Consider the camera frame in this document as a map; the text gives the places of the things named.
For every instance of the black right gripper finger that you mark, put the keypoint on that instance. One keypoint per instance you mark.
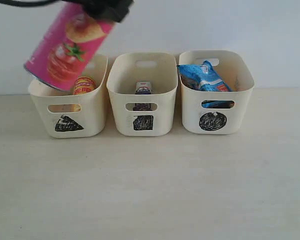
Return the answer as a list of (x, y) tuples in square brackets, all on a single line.
[(107, 10)]

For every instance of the pink Lay's chip can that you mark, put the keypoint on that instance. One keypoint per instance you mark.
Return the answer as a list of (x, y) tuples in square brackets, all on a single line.
[(67, 47)]

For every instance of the yellow Lay's chip can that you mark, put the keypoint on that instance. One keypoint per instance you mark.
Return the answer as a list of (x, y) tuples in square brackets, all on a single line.
[(83, 85)]

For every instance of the white blue milk carton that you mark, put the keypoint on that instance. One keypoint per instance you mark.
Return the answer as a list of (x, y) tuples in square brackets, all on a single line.
[(143, 88)]

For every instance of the blue noodle packet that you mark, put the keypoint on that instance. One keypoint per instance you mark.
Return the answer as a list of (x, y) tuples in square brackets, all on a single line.
[(202, 77)]

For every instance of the dark purple juice carton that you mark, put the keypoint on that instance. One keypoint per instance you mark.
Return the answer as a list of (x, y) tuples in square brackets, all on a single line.
[(142, 107)]

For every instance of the cream bin with square mark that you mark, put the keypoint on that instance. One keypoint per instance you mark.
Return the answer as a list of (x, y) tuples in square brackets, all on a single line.
[(156, 67)]

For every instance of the cream bin with triangle mark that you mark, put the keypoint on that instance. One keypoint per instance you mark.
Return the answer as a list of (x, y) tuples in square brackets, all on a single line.
[(65, 115)]

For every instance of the cream bin with circle mark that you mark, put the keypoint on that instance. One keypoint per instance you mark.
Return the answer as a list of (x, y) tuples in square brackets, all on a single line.
[(216, 113)]

